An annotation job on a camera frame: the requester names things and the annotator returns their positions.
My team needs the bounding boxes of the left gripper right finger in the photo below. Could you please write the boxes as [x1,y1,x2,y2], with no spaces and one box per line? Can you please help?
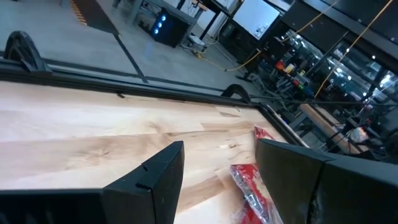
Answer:
[255,139,398,224]

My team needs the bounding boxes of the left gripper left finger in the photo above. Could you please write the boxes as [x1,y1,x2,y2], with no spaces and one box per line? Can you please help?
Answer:
[0,141,185,224]

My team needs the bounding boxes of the red popcorn bag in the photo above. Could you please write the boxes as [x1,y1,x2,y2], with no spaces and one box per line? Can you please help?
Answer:
[229,126,284,224]

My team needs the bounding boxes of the long wooden plank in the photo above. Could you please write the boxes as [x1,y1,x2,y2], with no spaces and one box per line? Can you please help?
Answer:
[300,104,361,155]

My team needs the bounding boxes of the cluttered metal shelf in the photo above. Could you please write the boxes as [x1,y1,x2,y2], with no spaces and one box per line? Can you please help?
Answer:
[257,29,398,162]

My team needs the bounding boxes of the white box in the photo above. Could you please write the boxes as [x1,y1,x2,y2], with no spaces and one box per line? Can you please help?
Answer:
[188,35,206,52]

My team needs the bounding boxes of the black computer tower blue lights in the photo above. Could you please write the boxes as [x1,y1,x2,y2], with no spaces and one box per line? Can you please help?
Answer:
[150,7,198,49]

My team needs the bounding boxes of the large white screen monitor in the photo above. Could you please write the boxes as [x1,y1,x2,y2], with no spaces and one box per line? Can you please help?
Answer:
[231,0,282,41]

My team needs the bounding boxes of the black mat yellow stripes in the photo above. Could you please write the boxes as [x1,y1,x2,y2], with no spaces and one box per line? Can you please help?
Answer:
[70,0,121,35]

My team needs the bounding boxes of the black arched cable loop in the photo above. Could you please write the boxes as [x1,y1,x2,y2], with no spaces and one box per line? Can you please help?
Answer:
[221,83,251,105]
[3,30,52,73]

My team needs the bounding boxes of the long yellow hanging cable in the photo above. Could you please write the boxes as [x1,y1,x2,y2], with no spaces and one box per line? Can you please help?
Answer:
[313,0,394,99]

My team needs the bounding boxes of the yellow floor cable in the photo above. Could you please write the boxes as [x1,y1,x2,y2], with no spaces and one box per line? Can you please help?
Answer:
[195,49,264,73]

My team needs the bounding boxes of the short yellow hanging cable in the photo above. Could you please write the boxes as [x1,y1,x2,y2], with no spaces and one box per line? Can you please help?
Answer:
[279,0,340,43]

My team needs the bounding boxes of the black desk frame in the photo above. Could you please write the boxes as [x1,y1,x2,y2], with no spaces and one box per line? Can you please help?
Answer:
[198,0,239,41]

